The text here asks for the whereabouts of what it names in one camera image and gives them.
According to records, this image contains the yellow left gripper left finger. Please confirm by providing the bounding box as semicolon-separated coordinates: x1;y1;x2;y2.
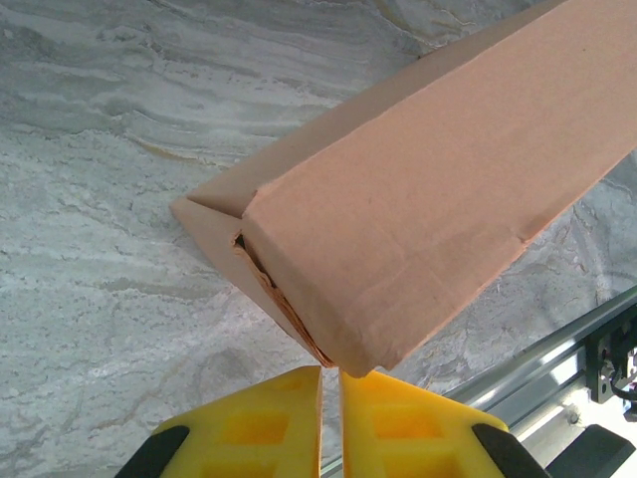
114;365;323;478

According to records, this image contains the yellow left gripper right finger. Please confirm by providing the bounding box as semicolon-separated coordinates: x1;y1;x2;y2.
337;370;548;478

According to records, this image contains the brown paper box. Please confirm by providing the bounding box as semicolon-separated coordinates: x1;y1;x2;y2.
168;0;637;378

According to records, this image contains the dark grey flat bar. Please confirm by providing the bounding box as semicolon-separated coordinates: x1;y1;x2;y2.
544;422;637;478

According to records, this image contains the aluminium mounting rail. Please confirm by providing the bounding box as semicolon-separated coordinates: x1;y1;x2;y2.
318;286;637;478

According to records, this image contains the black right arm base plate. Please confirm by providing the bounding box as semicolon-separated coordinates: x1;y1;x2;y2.
584;323;637;405

